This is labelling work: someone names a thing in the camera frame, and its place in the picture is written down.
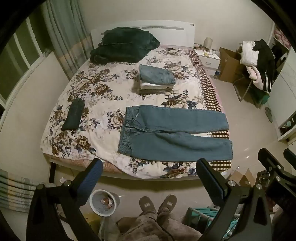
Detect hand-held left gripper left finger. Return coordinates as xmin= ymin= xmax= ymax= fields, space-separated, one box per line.
xmin=26 ymin=158 xmax=103 ymax=241

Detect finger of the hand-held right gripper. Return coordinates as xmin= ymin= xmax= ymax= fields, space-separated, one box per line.
xmin=284 ymin=148 xmax=296 ymax=164
xmin=258 ymin=148 xmax=288 ymax=178

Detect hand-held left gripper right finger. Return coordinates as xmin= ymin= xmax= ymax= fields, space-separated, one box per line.
xmin=196 ymin=158 xmax=273 ymax=241

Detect blue jeans pants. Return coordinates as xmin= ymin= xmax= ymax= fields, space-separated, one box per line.
xmin=117 ymin=105 xmax=233 ymax=162

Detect person's right forearm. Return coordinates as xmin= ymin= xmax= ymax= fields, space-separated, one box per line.
xmin=270 ymin=206 xmax=296 ymax=241

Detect folded black pants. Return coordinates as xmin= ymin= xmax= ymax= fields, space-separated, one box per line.
xmin=61 ymin=98 xmax=85 ymax=131

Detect folded beige pants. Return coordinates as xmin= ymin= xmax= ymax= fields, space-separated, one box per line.
xmin=134 ymin=79 xmax=174 ymax=95

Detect folded white pants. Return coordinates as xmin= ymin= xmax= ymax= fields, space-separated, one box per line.
xmin=141 ymin=81 xmax=174 ymax=90

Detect white trash bin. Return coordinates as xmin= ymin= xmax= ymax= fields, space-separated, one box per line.
xmin=89 ymin=189 xmax=120 ymax=217

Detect grey slipper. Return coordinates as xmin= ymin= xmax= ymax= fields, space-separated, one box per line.
xmin=265 ymin=107 xmax=275 ymax=123

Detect person's right slipper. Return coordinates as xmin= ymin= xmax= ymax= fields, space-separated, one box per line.
xmin=157 ymin=194 xmax=178 ymax=216

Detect person's slipper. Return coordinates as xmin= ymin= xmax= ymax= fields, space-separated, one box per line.
xmin=139 ymin=196 xmax=158 ymax=217
xmin=157 ymin=194 xmax=178 ymax=216

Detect white wardrobe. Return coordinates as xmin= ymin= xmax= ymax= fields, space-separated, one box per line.
xmin=268 ymin=23 xmax=296 ymax=142

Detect green cloth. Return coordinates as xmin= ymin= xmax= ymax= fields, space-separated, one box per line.
xmin=254 ymin=86 xmax=270 ymax=107

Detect person's left slipper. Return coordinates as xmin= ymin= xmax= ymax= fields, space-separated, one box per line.
xmin=139 ymin=196 xmax=158 ymax=217

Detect striped cloth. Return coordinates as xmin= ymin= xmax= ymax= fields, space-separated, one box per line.
xmin=0 ymin=169 xmax=39 ymax=210

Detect metal folding chair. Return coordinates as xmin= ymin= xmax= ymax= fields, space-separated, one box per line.
xmin=233 ymin=42 xmax=271 ymax=108

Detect floral blanket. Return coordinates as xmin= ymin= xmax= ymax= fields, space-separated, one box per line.
xmin=40 ymin=45 xmax=232 ymax=179

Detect pink garment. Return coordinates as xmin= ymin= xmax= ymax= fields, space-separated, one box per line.
xmin=245 ymin=65 xmax=265 ymax=91

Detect brown checkered blanket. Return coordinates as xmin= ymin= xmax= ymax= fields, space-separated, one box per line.
xmin=185 ymin=50 xmax=232 ymax=172

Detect black garment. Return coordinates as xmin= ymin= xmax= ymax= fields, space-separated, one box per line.
xmin=253 ymin=39 xmax=276 ymax=93

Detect cardboard box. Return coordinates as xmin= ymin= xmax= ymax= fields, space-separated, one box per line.
xmin=217 ymin=47 xmax=246 ymax=83

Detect white garment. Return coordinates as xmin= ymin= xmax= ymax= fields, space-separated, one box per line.
xmin=240 ymin=41 xmax=259 ymax=66

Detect white nightstand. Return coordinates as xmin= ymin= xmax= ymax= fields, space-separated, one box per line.
xmin=193 ymin=47 xmax=221 ymax=75

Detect folded blue jeans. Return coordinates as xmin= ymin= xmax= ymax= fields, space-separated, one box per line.
xmin=139 ymin=65 xmax=176 ymax=85

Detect dark green blanket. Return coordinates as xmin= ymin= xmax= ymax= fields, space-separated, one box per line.
xmin=90 ymin=27 xmax=161 ymax=64

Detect window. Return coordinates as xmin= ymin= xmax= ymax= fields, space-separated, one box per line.
xmin=0 ymin=17 xmax=51 ymax=107

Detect striped curtain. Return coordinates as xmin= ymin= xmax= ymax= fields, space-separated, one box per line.
xmin=41 ymin=0 xmax=93 ymax=80

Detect white bed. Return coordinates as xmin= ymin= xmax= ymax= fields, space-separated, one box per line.
xmin=44 ymin=20 xmax=222 ymax=184

